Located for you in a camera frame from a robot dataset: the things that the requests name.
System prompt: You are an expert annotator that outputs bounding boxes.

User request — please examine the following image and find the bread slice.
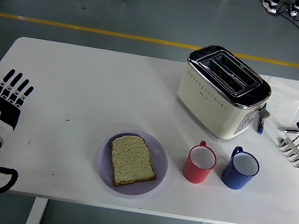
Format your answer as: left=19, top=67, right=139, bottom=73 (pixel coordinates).
left=104, top=132, right=163, bottom=193

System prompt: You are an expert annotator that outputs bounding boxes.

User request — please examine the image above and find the person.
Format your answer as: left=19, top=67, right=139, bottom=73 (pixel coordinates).
left=261, top=0, right=299, bottom=19

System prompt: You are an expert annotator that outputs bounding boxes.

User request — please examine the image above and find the purple plate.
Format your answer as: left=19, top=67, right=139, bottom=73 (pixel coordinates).
left=92, top=125, right=173, bottom=202

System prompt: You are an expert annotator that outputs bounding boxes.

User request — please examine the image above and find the white table leg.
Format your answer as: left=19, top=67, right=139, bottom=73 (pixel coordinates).
left=24, top=196, right=48, bottom=224

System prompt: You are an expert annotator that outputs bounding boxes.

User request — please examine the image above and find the red enamel mug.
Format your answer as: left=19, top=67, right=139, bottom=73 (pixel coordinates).
left=181, top=138, right=220, bottom=187

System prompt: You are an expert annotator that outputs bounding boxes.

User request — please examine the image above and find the slotted metal toast rack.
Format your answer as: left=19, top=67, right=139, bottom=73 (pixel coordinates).
left=275, top=128, right=299, bottom=171

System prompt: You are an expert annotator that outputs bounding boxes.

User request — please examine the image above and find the silver black pen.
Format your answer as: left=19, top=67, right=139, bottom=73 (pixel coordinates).
left=278, top=125, right=299, bottom=135

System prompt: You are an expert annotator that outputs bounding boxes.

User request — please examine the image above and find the cream toaster with chrome top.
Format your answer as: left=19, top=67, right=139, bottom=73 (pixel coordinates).
left=171, top=40, right=279, bottom=147

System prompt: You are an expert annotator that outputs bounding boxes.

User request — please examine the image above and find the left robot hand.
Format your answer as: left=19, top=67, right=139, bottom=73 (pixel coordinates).
left=0, top=67, right=37, bottom=144

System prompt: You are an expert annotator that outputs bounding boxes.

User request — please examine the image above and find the blue enamel mug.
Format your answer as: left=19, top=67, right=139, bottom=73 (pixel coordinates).
left=219, top=144, right=263, bottom=193

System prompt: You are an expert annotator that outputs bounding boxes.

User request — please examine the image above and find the yellow floor tape line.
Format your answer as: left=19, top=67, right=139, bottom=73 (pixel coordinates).
left=0, top=12, right=299, bottom=70

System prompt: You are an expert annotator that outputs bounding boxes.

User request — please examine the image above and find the blue marker pen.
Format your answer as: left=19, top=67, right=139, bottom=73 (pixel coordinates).
left=256, top=102, right=268, bottom=135

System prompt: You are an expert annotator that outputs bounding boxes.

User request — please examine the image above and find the white paper sheet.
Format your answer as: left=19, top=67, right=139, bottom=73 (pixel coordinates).
left=260, top=76, right=299, bottom=128

